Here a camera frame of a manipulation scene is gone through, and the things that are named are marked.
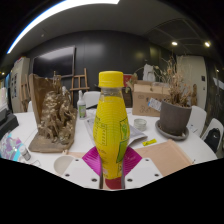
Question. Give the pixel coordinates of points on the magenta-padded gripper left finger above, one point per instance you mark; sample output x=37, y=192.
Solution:
x=81, y=171

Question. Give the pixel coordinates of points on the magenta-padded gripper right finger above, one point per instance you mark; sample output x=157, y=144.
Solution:
x=143, y=171

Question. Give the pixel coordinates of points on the yellow drink bottle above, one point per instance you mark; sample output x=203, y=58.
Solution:
x=110, y=130

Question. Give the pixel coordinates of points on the light wooden drawing board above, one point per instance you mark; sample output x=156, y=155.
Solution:
x=166, y=156

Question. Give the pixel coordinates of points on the yellow marker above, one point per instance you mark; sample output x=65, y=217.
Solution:
x=149, y=142

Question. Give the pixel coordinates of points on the small glass jar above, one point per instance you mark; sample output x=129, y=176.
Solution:
x=140, y=124

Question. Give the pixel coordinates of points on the small white jar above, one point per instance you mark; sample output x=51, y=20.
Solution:
x=24, y=153

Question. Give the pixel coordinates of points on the golden brown sculpture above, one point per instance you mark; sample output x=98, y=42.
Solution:
x=56, y=116

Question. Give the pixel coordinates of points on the dry plant in grey pot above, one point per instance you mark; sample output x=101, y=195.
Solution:
x=173, y=118

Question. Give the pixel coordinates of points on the white spray bottle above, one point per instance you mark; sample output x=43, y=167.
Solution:
x=81, y=108

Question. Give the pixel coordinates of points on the cardboard box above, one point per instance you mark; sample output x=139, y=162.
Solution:
x=143, y=100

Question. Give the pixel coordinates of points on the white chair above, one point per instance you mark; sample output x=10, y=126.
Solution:
x=91, y=99
x=198, y=120
x=215, y=124

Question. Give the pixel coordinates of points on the purple and teal print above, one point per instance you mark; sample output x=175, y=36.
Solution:
x=10, y=146

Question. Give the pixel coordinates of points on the black backpack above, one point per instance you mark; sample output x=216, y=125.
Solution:
x=212, y=138

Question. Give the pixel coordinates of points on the wooden easel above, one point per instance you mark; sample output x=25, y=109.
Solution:
x=79, y=88
x=25, y=93

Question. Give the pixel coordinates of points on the black box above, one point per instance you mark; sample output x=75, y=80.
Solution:
x=7, y=123

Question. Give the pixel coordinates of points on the wooden figure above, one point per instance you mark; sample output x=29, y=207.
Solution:
x=194, y=95

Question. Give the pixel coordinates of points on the red box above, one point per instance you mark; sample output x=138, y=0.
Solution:
x=128, y=80

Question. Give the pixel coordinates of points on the white plaster figure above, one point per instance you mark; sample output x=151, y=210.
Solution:
x=148, y=73

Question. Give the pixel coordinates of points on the white cabinet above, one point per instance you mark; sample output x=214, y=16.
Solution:
x=18, y=83

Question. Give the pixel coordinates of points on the round ceiling spotlight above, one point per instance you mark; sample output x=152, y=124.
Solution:
x=207, y=44
x=174, y=43

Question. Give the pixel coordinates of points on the long ceiling light strip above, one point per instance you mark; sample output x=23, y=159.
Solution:
x=43, y=18

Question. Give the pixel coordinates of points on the dark wall screen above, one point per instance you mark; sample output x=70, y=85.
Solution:
x=55, y=61

